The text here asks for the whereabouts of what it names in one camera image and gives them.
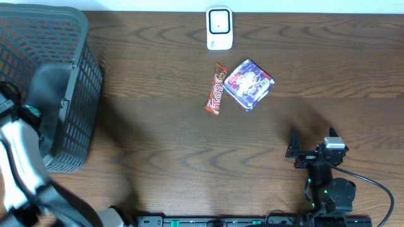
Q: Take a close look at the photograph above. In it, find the purple snack pack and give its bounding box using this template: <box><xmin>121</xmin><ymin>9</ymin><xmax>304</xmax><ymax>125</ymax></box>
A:
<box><xmin>223</xmin><ymin>59</ymin><xmax>275</xmax><ymax>111</ymax></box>

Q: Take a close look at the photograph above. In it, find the orange Top chocolate bar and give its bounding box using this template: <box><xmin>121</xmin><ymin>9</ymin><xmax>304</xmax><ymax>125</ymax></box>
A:
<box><xmin>205</xmin><ymin>62</ymin><xmax>229</xmax><ymax>115</ymax></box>

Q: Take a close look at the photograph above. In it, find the teal snack packet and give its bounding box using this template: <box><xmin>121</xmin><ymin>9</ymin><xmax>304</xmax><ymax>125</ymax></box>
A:
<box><xmin>25</xmin><ymin>105</ymin><xmax>41</xmax><ymax>117</ymax></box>

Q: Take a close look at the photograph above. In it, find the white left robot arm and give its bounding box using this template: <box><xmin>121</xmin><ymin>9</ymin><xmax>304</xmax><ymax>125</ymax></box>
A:
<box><xmin>1</xmin><ymin>81</ymin><xmax>131</xmax><ymax>227</ymax></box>

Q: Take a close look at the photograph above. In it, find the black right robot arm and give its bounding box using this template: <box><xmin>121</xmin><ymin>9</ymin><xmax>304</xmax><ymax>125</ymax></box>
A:
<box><xmin>285</xmin><ymin>128</ymin><xmax>356</xmax><ymax>226</ymax></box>

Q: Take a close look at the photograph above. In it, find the grey plastic mesh basket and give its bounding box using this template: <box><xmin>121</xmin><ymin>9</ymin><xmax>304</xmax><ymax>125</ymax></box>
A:
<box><xmin>1</xmin><ymin>3</ymin><xmax>104</xmax><ymax>172</ymax></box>

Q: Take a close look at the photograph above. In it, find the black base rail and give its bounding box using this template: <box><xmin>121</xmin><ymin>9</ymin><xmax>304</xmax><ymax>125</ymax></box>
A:
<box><xmin>135</xmin><ymin>216</ymin><xmax>372</xmax><ymax>227</ymax></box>

